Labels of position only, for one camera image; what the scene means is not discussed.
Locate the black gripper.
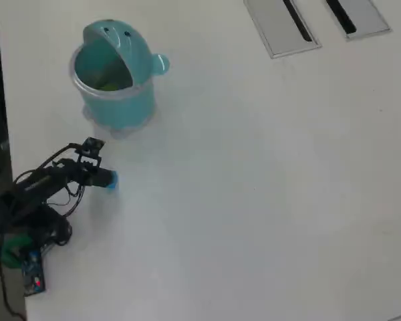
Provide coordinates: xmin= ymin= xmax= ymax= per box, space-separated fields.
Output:
xmin=76 ymin=166 xmax=117 ymax=189

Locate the blue lego block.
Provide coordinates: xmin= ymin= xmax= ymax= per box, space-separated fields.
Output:
xmin=106 ymin=171 xmax=120 ymax=195

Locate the green lego block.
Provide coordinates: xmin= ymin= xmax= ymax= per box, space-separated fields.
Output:
xmin=98 ymin=81 xmax=122 ymax=92

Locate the teal whale-shaped bin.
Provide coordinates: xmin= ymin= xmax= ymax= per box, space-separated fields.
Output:
xmin=68 ymin=19 xmax=171 ymax=140

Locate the black robot wiring bundle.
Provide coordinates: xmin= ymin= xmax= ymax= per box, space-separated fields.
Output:
xmin=39 ymin=142 xmax=87 ymax=217

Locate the blue controller circuit board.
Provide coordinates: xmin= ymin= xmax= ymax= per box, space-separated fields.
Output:
xmin=21 ymin=249 xmax=47 ymax=297

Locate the green table clamp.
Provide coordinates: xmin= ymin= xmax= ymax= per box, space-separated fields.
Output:
xmin=0 ymin=233 xmax=31 ymax=269

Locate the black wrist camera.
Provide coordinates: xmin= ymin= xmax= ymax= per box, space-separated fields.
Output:
xmin=76 ymin=136 xmax=106 ymax=168

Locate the black power cable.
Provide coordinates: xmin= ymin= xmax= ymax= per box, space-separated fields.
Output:
xmin=0 ymin=232 xmax=27 ymax=320

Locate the grey table cable hatch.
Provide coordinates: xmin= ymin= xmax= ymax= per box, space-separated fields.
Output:
xmin=243 ymin=0 xmax=322 ymax=60
xmin=325 ymin=0 xmax=394 ymax=41

